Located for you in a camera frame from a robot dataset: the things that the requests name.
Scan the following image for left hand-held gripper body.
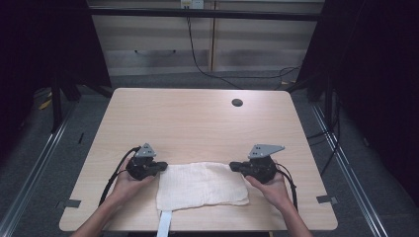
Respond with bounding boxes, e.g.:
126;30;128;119
126;142;163;182

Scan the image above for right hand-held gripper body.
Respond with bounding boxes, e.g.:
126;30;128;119
242;143;286;185

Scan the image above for white cloth towel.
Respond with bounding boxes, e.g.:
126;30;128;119
155;160;251;237

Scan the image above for person's left hand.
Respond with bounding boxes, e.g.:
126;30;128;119
111;160;156;203

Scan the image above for person's right hand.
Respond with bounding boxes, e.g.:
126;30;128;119
244;170;294;212

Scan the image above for black metal stand leg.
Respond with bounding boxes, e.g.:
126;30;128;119
323;76;334;130
48;74;64;133

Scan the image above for yellow floor object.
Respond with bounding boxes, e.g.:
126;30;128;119
38;92;54;112

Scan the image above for black curtain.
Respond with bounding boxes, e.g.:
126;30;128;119
0;0;113;164
286;0;419;206

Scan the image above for black horizontal metal bar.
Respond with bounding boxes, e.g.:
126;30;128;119
88;7;323;23

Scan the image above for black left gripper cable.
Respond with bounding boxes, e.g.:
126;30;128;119
97;145;142;207

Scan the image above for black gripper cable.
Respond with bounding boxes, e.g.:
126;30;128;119
275;162;299;212
97;145;142;207

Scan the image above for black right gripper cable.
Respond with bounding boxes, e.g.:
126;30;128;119
275;162;299;212

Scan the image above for black floor cables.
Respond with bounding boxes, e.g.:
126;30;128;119
305;92;343;176

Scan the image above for metal floor rail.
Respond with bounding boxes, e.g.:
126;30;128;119
0;107;75;237
309;102;391;237

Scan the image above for long black power cable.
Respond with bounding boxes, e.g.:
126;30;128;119
185;15;302;91

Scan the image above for dark cabinet handle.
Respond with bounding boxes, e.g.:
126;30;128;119
133;48;178;56

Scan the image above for white wall power outlet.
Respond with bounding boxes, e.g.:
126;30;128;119
179;0;206;10

